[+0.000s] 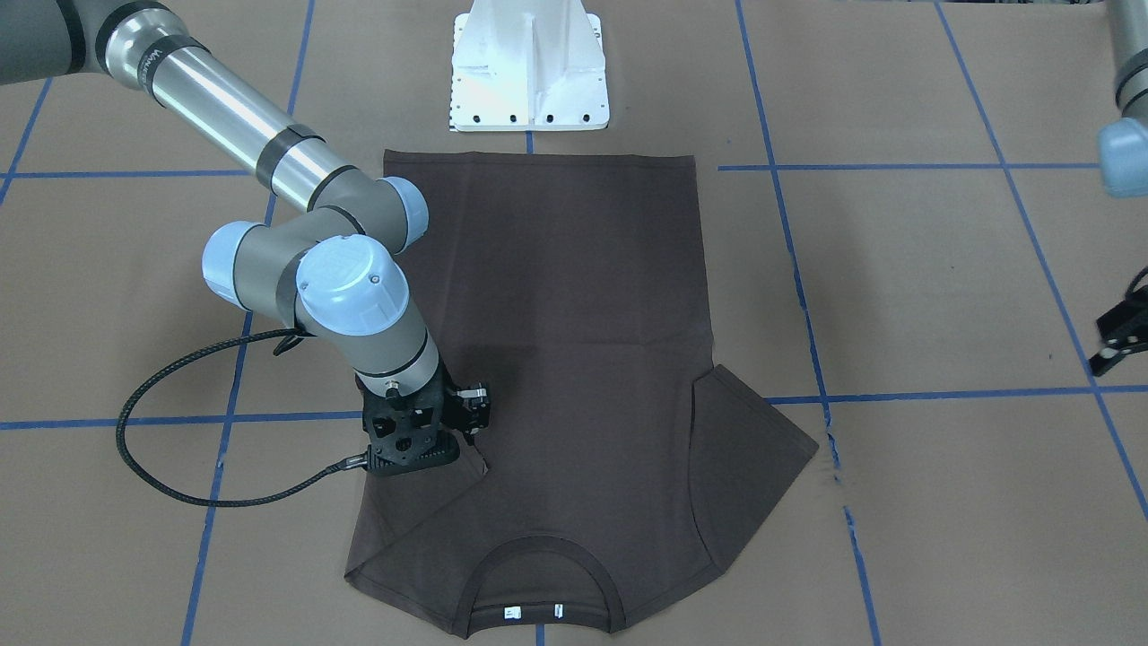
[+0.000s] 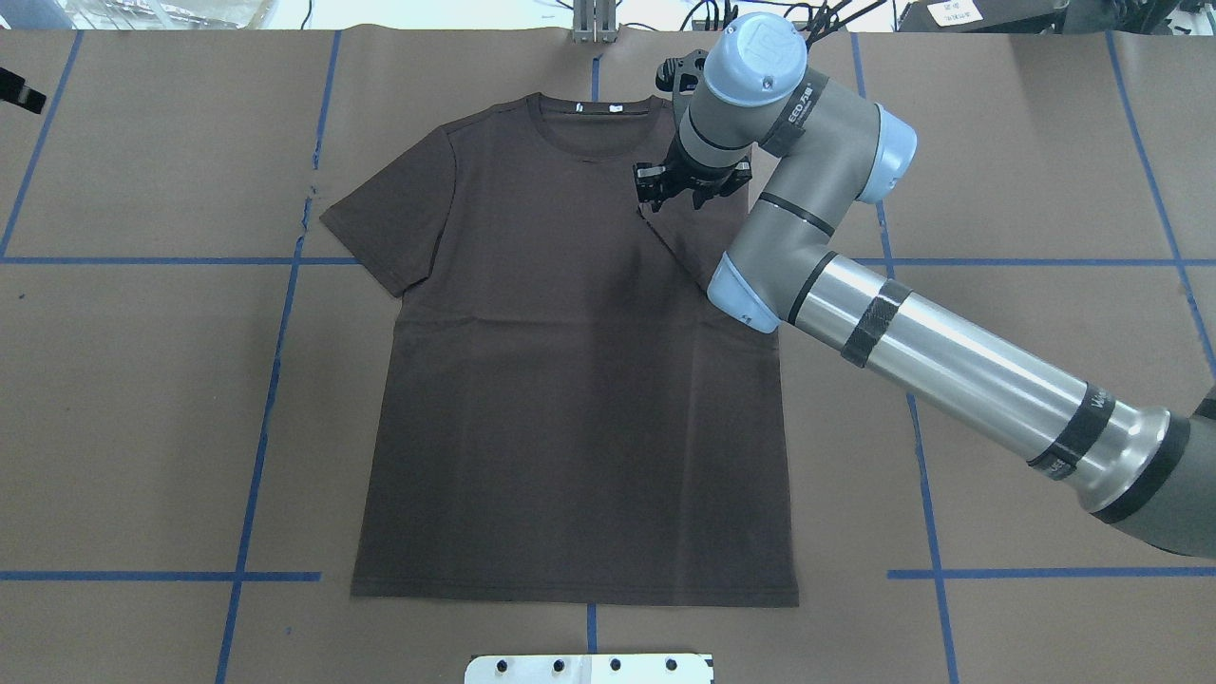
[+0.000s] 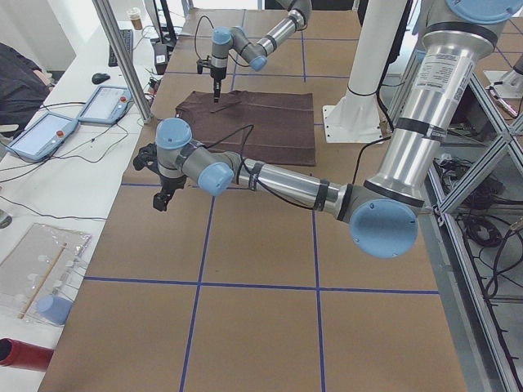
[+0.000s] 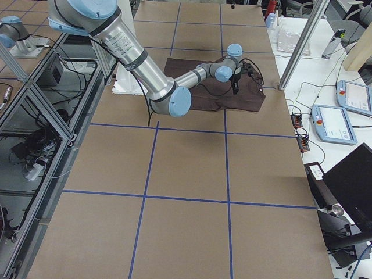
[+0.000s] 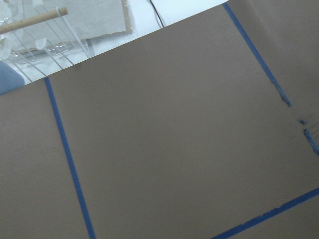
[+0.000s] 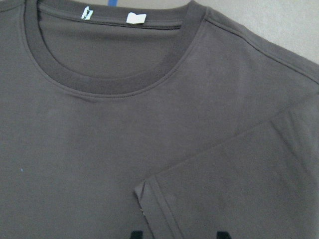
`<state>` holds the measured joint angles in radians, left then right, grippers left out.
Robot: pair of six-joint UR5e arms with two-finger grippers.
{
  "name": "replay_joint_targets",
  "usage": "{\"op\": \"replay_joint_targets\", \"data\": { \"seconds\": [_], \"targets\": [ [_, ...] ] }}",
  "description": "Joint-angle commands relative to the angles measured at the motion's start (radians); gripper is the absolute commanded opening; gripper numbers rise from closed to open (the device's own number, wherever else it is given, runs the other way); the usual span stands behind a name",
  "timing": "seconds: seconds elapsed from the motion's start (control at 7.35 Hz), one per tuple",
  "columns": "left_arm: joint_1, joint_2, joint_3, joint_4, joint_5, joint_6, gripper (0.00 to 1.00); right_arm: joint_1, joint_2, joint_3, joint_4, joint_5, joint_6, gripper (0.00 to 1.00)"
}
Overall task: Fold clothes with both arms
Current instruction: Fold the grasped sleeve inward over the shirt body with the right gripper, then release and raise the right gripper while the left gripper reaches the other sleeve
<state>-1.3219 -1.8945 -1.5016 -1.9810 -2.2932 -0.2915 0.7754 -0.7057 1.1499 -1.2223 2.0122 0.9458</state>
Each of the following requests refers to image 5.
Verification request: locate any clear plastic bag sheet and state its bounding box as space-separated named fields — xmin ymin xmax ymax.
xmin=0 ymin=0 xmax=133 ymax=81

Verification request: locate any wooden dowel stick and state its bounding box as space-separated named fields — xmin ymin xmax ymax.
xmin=0 ymin=7 xmax=69 ymax=34

